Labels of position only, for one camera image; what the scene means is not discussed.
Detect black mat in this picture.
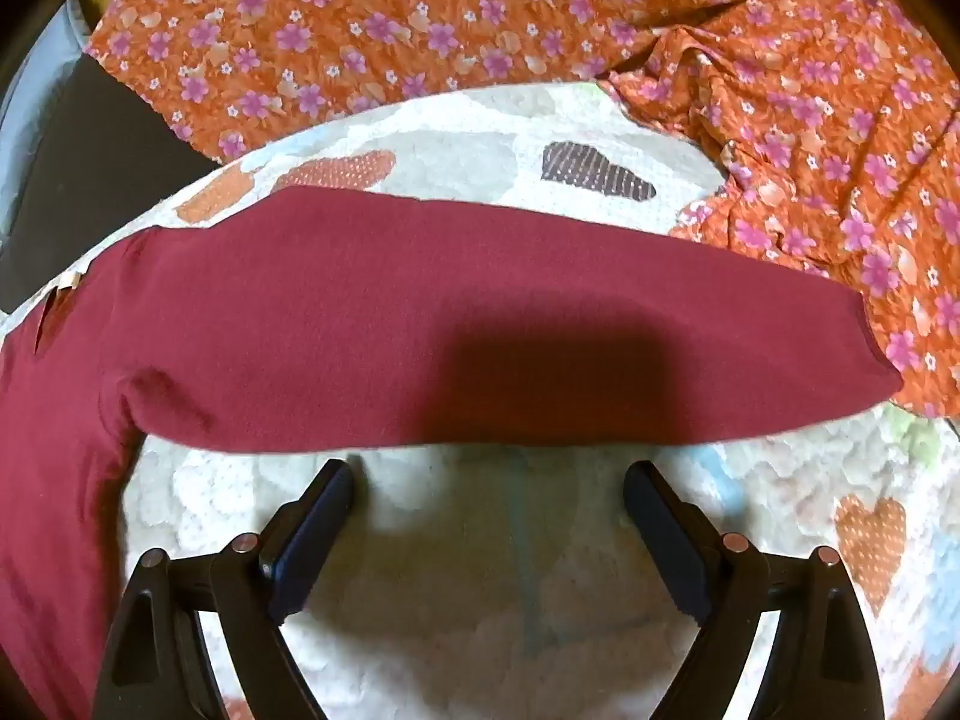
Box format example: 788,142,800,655
0,52,218,312

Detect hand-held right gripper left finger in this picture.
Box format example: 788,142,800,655
91,459,355,720

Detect white heart-print quilt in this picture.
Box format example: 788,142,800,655
0,82,960,720

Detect orange floral cloth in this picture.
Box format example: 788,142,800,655
86,0,960,421

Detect maroon long-sleeve shirt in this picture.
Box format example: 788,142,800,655
0,187,905,720

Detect grey-blue cushion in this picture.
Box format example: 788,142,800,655
0,0,89,241

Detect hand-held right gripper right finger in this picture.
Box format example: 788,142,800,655
622,461,887,720

